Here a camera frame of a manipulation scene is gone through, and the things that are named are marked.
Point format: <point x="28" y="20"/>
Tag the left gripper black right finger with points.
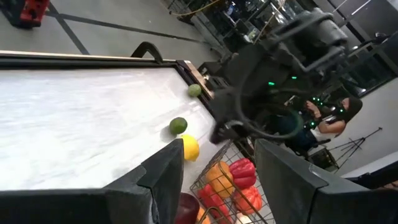
<point x="311" y="205"/>

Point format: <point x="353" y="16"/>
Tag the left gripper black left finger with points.
<point x="77" y="208"/>

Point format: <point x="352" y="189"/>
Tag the yellow lemon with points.
<point x="190" y="147"/>

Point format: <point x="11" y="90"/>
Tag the red bell pepper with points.
<point x="242" y="172"/>

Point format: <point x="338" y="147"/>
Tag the dark green lime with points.
<point x="178" y="125"/>

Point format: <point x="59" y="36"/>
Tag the orange bell pepper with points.
<point x="217" y="180"/>

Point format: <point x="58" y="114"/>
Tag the long red chili pepper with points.
<point x="211" y="199"/>

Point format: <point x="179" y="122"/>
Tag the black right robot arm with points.
<point x="280" y="62"/>

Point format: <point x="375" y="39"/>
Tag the pale green lime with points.
<point x="194" y="90"/>

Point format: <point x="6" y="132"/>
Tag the red tomato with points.
<point x="248" y="199"/>

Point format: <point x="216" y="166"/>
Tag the white garlic bulb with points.
<point x="244" y="220"/>

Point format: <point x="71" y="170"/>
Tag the black tripod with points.
<point x="354" y="146"/>

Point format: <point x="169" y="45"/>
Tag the person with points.
<point x="329" y="127"/>

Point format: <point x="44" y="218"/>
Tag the orange-yellow pepper with stem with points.
<point x="202" y="217"/>

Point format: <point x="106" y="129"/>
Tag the red and black toolbox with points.
<point x="28" y="12"/>

